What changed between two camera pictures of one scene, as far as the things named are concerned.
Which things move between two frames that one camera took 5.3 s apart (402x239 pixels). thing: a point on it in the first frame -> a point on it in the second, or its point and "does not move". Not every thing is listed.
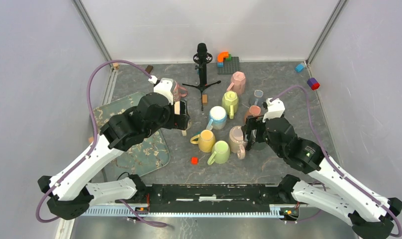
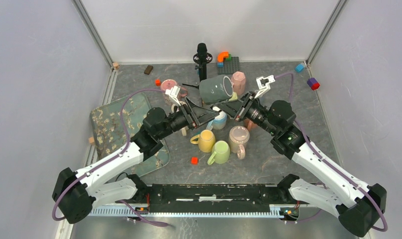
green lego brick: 230,59 does not move
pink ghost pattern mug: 177,90 -> 168,84
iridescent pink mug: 237,143 does not move
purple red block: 313,83 does not move
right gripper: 253,122 -> 238,109
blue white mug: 217,116 does not move
